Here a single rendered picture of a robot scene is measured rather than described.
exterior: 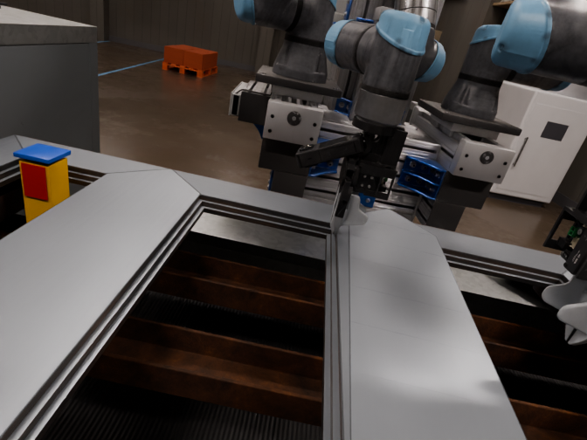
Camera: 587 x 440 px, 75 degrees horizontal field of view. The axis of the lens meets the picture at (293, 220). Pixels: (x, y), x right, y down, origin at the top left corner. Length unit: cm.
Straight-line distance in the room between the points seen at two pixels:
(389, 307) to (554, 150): 409
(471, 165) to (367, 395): 77
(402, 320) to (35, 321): 42
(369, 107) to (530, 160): 392
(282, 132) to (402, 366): 65
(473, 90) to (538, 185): 350
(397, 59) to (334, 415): 46
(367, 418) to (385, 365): 8
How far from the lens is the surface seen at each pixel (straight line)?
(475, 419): 48
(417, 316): 57
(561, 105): 445
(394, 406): 44
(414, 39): 61
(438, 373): 50
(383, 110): 60
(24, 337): 46
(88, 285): 51
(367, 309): 54
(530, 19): 53
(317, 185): 114
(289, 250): 93
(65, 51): 118
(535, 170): 455
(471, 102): 118
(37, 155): 76
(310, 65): 107
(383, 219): 81
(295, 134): 96
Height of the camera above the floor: 116
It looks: 26 degrees down
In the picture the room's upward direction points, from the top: 13 degrees clockwise
